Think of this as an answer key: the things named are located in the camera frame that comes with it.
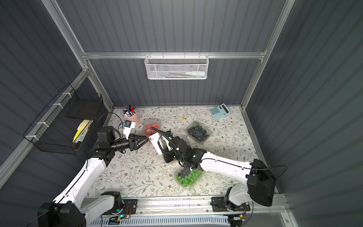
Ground white sticker sheet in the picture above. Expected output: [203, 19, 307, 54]
[148, 132, 170, 155]

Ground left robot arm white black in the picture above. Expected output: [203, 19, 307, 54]
[37, 126, 148, 227]

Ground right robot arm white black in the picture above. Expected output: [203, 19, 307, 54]
[157, 136, 277, 210]

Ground clear box red fruit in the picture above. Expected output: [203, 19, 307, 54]
[142, 118, 161, 137]

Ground pink pen cup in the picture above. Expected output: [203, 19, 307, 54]
[123, 105, 140, 126]

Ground clear box blueberries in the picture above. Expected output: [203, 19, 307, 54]
[185, 121, 213, 143]

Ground clear box green black grapes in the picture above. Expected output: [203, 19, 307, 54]
[175, 167, 203, 190]

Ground yellow sticky notes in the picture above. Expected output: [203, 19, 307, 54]
[72, 120, 93, 143]

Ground teal calculator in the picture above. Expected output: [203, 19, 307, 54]
[209, 103, 231, 120]

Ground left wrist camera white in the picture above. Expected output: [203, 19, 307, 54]
[123, 120, 136, 140]

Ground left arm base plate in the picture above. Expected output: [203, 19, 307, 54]
[102, 199, 138, 216]

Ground white wire mesh basket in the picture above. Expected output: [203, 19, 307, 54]
[144, 56, 209, 80]

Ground black wire wall basket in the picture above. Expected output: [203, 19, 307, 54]
[23, 84, 104, 155]

